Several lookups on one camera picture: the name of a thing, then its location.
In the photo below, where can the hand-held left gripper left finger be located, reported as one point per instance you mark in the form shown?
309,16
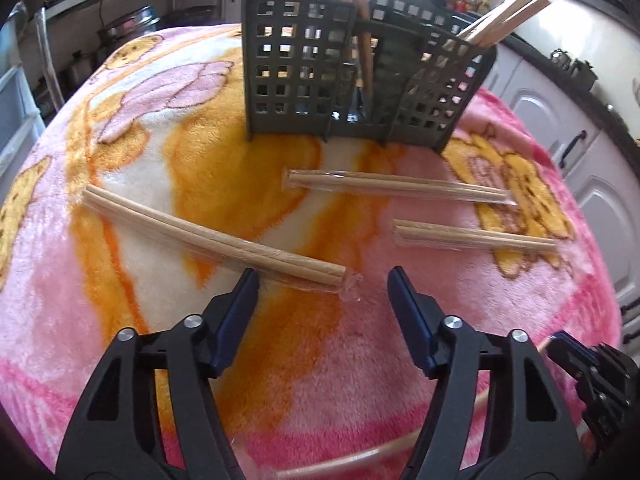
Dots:
235,330

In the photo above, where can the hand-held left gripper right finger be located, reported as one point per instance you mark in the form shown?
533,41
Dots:
412,320

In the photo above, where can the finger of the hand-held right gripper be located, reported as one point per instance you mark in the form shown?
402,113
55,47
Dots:
570,352

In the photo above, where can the dark green utensil holder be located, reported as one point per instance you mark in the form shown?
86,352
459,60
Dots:
285,85

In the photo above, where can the pink printed blanket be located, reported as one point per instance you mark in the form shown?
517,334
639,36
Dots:
150,360

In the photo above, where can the dark metal kitchen object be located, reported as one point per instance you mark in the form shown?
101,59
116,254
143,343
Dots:
572,67

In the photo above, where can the white plastic drawer unit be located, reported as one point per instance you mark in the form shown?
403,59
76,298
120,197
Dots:
20,120

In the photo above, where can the small lidded steel pot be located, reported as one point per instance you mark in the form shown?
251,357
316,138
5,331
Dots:
80,67

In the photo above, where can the dark wok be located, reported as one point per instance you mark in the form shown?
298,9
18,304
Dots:
190,15

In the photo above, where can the stacked steel pots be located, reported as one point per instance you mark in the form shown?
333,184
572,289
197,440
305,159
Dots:
130,25

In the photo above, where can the yellow oil bottle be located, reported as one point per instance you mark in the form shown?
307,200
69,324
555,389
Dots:
483,4

